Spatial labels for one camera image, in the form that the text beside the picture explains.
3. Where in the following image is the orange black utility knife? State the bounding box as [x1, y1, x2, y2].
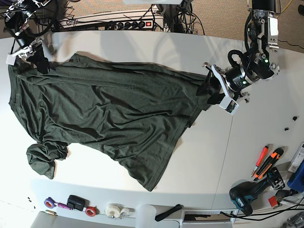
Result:
[253, 148, 284, 181]

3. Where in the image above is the white plastic cup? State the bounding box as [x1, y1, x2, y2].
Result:
[135, 204, 156, 228]

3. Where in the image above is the black power strip red switch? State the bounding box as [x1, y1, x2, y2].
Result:
[104, 20, 153, 30]

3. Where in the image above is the red square tag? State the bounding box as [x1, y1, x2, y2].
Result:
[268, 196, 278, 208]

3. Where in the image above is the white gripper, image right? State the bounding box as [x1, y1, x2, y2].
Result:
[196, 62, 250, 115]

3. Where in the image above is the red tape roll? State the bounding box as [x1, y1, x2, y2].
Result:
[85, 207, 97, 217]

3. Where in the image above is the dark green t-shirt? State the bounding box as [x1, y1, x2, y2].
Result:
[8, 54, 210, 191]

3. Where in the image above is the black action camera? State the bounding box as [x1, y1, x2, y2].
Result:
[66, 195, 86, 211]

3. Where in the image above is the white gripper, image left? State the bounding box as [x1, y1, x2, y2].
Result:
[6, 37, 50, 74]

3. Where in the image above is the blue box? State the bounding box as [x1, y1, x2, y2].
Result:
[287, 162, 304, 193]

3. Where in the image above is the teal black cordless drill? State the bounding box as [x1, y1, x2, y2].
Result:
[229, 167, 285, 216]

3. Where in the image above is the purple tape roll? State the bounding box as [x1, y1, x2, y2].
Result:
[44, 197, 56, 209]

